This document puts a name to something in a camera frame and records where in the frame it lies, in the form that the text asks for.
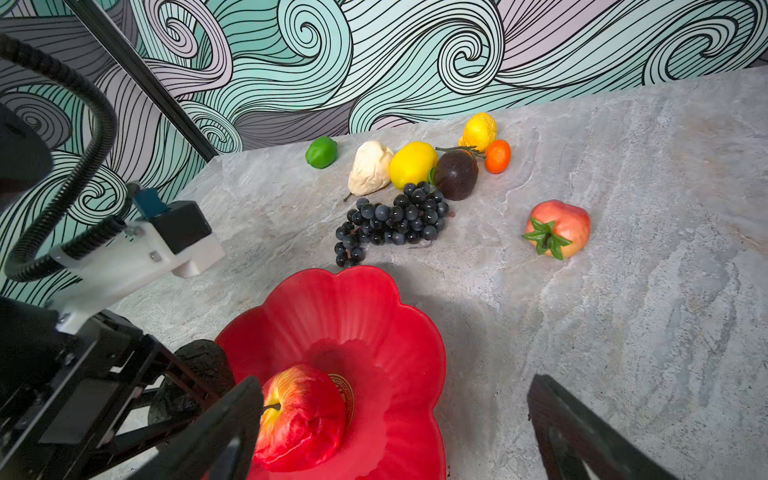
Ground red apple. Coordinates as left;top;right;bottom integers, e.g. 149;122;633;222
253;364;347;473

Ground red flower-shaped bowl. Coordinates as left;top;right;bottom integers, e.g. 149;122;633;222
215;266;447;479

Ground dark avocado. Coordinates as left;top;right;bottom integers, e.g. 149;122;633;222
147;339;235;425

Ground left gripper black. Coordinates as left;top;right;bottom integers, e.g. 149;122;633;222
1;298;219;479

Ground yellow lemon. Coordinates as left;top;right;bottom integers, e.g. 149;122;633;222
389;141;438;190

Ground green lime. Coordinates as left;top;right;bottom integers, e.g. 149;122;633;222
305;136;338;169

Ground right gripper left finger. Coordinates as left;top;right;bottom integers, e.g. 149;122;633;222
132;376;263;479

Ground dark purple plum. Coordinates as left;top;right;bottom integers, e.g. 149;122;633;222
428;149;479;201

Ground small yellow citrus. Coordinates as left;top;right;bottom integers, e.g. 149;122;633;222
458;112;498;153

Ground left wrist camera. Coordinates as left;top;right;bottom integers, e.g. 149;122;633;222
49;189;225;334

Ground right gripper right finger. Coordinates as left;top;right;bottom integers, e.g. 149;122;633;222
527;375;674;479

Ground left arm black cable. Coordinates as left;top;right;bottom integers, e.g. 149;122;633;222
0;32;130;283

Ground black grape bunch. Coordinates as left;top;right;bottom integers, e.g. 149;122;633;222
334;182;455;269

